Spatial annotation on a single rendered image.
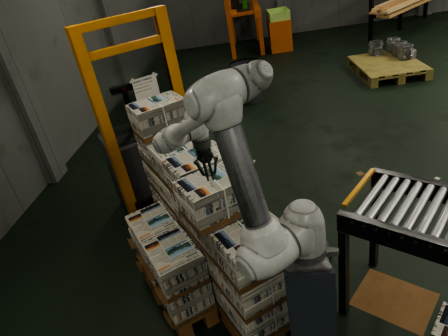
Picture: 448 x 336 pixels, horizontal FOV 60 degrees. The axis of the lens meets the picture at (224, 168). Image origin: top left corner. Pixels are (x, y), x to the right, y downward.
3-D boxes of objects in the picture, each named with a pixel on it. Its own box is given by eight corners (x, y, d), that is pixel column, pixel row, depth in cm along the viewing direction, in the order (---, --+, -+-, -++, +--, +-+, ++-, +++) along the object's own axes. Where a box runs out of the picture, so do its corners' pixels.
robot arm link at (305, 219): (335, 246, 157) (334, 202, 146) (303, 269, 149) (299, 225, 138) (305, 229, 169) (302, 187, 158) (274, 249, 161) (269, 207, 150)
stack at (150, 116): (177, 259, 322) (136, 115, 258) (165, 240, 346) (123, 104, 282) (218, 239, 335) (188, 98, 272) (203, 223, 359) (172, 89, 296)
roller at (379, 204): (367, 216, 207) (373, 223, 207) (397, 174, 237) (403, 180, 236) (360, 219, 211) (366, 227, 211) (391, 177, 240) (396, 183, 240)
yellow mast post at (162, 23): (200, 207, 382) (155, 7, 291) (197, 203, 389) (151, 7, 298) (209, 203, 385) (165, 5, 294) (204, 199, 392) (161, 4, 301)
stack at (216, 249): (253, 368, 229) (233, 265, 189) (177, 259, 322) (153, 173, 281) (305, 335, 243) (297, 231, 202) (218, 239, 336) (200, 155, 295)
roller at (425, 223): (426, 237, 191) (419, 243, 194) (451, 189, 220) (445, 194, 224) (417, 231, 192) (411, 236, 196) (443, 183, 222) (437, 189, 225)
